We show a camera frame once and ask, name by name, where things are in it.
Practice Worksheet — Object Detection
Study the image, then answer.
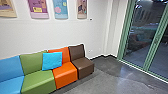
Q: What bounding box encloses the green framed glass door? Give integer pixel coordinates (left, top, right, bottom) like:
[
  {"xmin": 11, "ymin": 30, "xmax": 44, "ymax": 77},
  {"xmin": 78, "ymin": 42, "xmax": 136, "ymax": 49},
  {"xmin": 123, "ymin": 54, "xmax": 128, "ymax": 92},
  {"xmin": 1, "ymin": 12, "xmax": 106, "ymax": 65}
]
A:
[{"xmin": 116, "ymin": 0, "xmax": 168, "ymax": 83}]

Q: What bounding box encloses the brown sofa chair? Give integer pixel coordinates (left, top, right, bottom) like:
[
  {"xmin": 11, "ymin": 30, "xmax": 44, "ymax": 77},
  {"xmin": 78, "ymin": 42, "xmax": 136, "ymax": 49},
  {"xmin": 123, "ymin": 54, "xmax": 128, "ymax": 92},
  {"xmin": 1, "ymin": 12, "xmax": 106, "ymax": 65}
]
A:
[{"xmin": 68, "ymin": 43, "xmax": 95, "ymax": 80}]

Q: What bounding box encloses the orange sofa chair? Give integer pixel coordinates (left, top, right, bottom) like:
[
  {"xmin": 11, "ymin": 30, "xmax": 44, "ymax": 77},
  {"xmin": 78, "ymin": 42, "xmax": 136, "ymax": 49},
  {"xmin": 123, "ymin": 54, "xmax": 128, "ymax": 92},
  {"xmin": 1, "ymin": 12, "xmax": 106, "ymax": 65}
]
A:
[{"xmin": 47, "ymin": 46, "xmax": 79, "ymax": 90}]

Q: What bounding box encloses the cyan pillow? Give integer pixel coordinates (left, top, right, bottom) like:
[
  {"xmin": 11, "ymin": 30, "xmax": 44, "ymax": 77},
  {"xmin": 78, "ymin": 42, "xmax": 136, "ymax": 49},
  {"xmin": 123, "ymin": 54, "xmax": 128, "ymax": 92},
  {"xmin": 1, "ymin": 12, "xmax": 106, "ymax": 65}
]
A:
[{"xmin": 41, "ymin": 51, "xmax": 64, "ymax": 72}]

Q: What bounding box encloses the green sofa chair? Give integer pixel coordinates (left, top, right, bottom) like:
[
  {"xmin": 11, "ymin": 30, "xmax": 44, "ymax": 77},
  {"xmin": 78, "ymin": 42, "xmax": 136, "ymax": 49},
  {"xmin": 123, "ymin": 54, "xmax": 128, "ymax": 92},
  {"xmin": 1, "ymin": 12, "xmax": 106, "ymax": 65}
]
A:
[{"xmin": 19, "ymin": 50, "xmax": 57, "ymax": 94}]

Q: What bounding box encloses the blue sofa chair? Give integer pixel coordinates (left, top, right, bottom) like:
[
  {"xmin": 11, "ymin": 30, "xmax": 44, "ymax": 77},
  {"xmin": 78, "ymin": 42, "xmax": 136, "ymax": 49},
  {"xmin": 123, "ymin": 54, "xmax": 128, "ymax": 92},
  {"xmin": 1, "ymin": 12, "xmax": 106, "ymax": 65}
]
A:
[{"xmin": 0, "ymin": 54, "xmax": 26, "ymax": 94}]

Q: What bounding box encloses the pink wall poster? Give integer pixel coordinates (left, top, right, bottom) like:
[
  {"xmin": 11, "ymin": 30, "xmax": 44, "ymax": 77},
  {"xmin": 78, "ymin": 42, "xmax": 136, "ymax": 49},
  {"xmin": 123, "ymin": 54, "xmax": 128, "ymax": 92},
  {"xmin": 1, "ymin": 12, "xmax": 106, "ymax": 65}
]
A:
[{"xmin": 76, "ymin": 0, "xmax": 88, "ymax": 19}]

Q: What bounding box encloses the light blue wall poster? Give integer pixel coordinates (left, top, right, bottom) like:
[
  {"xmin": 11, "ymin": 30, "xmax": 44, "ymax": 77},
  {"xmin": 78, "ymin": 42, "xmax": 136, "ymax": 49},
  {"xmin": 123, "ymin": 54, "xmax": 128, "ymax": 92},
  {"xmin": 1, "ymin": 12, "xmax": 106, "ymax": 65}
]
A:
[{"xmin": 52, "ymin": 0, "xmax": 69, "ymax": 20}]

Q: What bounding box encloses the yellow wall poster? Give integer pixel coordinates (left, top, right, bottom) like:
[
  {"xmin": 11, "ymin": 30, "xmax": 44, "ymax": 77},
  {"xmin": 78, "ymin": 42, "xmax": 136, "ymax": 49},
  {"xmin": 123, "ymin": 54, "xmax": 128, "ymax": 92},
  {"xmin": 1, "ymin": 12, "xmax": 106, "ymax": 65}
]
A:
[{"xmin": 0, "ymin": 0, "xmax": 18, "ymax": 18}]

